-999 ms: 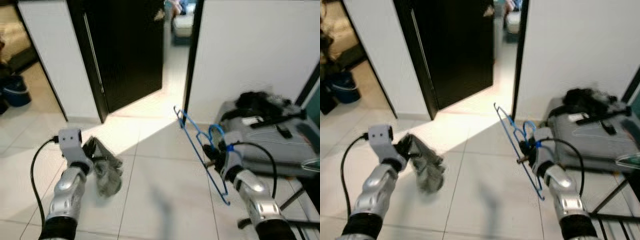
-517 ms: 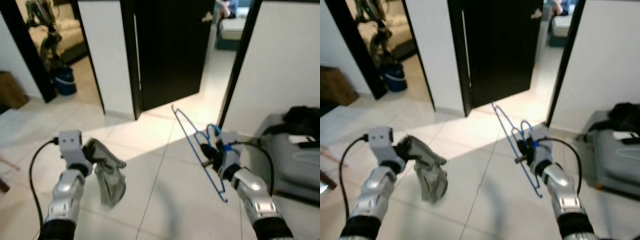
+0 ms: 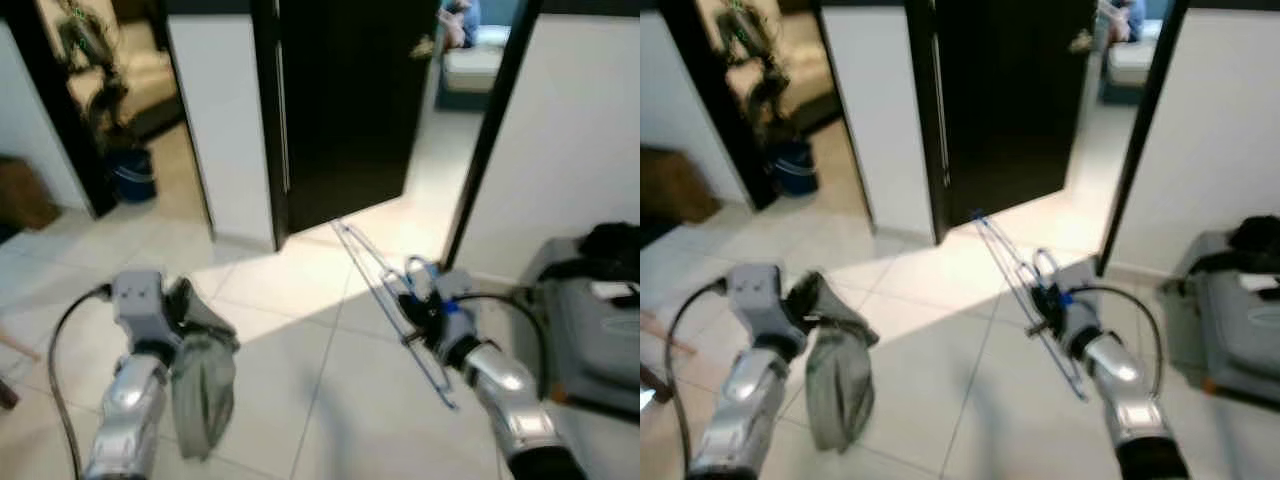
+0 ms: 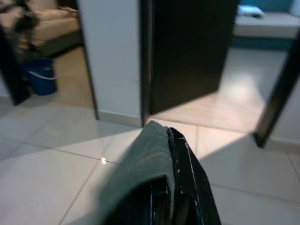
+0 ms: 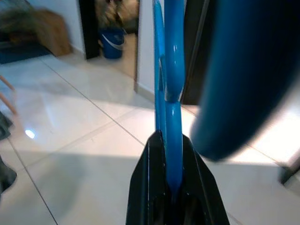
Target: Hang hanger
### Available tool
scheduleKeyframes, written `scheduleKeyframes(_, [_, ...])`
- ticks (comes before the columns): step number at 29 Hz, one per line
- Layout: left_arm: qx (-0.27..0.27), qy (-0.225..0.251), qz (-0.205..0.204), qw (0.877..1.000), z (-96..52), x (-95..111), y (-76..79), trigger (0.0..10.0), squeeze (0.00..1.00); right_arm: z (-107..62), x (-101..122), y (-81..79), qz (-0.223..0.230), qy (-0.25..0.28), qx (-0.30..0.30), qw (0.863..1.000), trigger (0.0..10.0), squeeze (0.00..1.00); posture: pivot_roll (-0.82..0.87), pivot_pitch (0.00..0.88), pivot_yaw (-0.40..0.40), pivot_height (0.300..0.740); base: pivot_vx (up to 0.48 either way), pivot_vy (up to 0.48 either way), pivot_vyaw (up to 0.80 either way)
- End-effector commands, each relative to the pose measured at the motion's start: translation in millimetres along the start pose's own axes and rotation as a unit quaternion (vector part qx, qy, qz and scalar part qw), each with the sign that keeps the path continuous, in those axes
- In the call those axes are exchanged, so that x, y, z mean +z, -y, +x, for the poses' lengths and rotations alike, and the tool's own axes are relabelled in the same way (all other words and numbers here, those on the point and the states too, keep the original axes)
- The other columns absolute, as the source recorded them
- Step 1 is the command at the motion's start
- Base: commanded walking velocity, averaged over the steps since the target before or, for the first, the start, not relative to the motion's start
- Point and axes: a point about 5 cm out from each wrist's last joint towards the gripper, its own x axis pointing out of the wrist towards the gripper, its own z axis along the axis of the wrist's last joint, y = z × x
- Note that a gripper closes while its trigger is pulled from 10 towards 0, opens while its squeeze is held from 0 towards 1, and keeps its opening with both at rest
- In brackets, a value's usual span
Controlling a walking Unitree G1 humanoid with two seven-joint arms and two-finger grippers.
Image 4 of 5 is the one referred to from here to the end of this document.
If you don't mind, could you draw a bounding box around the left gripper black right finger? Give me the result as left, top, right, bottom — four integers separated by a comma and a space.
167, 127, 222, 225

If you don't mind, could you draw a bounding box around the teal bed beige mattress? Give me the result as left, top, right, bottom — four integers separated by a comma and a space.
231, 11, 300, 50

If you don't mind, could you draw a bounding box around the blue plastic bucket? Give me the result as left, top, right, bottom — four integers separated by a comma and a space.
23, 58, 58, 97

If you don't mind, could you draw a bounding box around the white pillow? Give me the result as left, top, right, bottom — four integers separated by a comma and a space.
236, 4, 263, 19

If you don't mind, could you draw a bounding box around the bed with beige sheet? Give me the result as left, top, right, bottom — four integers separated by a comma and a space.
17, 0, 83, 58

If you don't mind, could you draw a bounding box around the black door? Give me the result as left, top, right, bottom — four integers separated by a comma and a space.
150, 0, 238, 115

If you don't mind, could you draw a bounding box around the thin black door frame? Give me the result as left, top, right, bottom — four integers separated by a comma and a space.
77, 0, 99, 121

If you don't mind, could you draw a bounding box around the left gripper cloth-wrapped left finger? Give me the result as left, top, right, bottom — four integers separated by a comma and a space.
78, 120, 176, 225

